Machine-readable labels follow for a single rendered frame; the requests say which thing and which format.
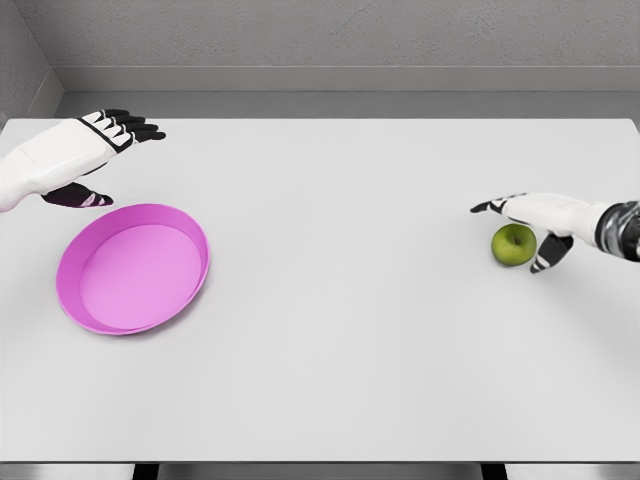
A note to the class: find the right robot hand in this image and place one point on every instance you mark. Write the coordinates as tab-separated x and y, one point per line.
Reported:
542	210

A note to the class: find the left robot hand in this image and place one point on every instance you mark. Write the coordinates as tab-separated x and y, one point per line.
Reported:
70	147

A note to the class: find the green apple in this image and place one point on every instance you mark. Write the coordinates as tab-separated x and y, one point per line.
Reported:
512	245

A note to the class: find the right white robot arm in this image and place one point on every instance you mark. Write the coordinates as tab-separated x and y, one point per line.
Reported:
617	229

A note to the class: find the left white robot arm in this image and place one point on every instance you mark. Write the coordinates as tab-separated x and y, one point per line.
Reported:
12	180

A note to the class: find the pink round plate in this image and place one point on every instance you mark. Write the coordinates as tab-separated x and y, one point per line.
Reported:
132	270

